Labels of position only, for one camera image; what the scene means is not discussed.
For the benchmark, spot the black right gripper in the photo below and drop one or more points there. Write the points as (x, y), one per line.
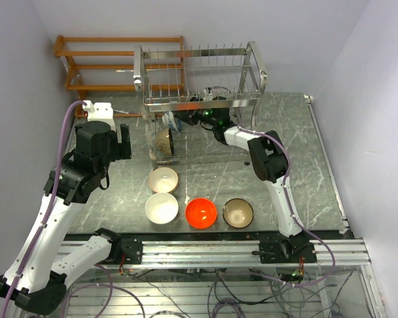
(187, 116)

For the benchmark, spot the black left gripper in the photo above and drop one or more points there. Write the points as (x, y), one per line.
(125, 142)

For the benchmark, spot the steel dish rack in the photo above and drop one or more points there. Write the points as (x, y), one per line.
(198, 78)

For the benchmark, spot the beige interior dark bowl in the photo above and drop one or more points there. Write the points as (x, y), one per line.
(238, 213)

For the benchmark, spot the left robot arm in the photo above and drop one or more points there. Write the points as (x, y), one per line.
(37, 282)

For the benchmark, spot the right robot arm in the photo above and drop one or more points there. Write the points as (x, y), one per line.
(271, 164)

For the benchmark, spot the white bowl orange rim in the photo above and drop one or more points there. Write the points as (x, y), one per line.
(163, 180)

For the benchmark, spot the blue floral bowl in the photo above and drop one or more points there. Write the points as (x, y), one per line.
(170, 121)

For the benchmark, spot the black bowl beige flower exterior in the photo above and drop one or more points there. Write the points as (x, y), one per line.
(164, 142)

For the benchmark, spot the orange plastic bowl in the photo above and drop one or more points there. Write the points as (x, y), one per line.
(201, 213)

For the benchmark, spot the plain white bowl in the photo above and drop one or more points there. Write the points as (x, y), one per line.
(161, 208)

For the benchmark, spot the aluminium rail beam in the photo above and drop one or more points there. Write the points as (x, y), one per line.
(232, 254)

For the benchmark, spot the wooden shelf rack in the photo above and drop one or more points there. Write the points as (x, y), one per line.
(115, 57)

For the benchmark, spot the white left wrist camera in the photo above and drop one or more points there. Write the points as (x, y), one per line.
(99, 111)

